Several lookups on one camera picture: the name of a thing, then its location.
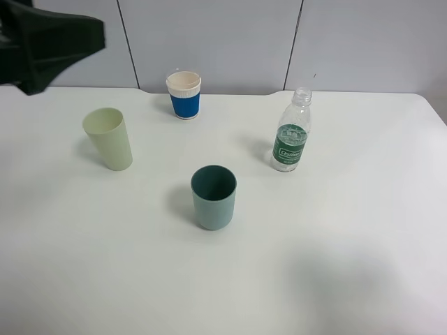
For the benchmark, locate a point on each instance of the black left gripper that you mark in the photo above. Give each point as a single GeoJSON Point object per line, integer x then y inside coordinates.
{"type": "Point", "coordinates": [38, 45]}

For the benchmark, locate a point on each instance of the teal plastic cup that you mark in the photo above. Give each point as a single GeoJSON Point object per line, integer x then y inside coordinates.
{"type": "Point", "coordinates": [213, 189]}

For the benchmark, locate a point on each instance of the clear plastic water bottle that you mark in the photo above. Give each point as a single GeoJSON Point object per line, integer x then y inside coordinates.
{"type": "Point", "coordinates": [292, 132]}

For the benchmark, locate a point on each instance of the pale green plastic cup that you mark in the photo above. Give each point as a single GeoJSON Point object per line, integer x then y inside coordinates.
{"type": "Point", "coordinates": [106, 129]}

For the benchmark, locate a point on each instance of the blue sleeved paper cup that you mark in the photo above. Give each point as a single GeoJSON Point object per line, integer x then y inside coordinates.
{"type": "Point", "coordinates": [184, 89]}

